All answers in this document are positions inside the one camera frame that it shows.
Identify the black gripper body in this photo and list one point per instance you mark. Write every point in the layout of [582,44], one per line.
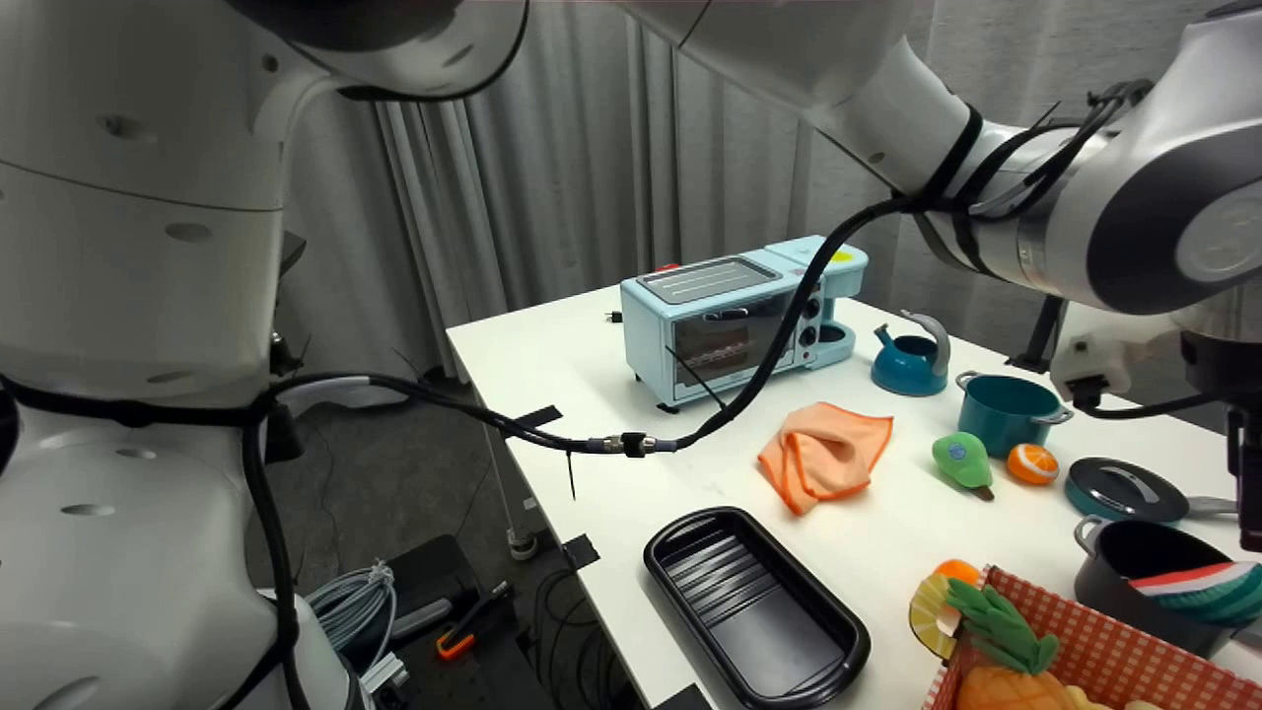
[1249,381]

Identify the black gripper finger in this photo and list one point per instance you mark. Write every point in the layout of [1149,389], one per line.
[1250,505]

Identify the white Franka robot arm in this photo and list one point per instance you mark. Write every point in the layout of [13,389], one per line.
[131,198]

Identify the black pot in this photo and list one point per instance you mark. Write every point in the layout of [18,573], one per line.
[1130,552]

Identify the teal pot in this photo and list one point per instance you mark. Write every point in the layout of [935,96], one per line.
[1008,417]

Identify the green vegetable plushie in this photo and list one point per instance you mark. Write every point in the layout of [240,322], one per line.
[999,630]

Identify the green avocado plushie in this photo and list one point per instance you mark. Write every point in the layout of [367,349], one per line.
[962,461]

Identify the red checkered basket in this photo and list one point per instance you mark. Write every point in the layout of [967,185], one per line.
[1119,654]

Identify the orange fruit toy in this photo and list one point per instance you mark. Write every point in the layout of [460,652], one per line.
[1029,466]

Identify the orange plush toy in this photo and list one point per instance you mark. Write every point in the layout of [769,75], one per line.
[1010,691]

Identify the yellow orange slice toy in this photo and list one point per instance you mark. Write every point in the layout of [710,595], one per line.
[931,615]

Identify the teal toy kettle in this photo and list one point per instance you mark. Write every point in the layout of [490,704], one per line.
[908,360]

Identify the orange cloth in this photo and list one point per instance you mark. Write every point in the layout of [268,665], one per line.
[822,456]

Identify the black grill tray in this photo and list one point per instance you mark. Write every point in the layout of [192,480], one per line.
[756,603]

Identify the light blue toaster oven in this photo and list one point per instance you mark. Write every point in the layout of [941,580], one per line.
[724,330]

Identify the black tape strip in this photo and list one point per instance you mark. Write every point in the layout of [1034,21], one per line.
[582,552]
[534,424]

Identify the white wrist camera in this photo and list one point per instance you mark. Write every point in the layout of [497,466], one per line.
[1119,349]

